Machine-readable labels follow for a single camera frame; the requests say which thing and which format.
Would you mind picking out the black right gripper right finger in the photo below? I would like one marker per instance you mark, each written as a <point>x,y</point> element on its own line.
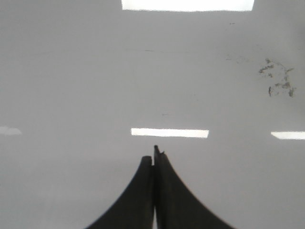
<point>176,206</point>

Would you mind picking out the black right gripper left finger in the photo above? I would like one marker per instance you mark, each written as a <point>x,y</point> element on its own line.
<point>134,209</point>

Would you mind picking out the white whiteboard with aluminium frame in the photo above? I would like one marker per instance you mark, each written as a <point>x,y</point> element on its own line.
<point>87,89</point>

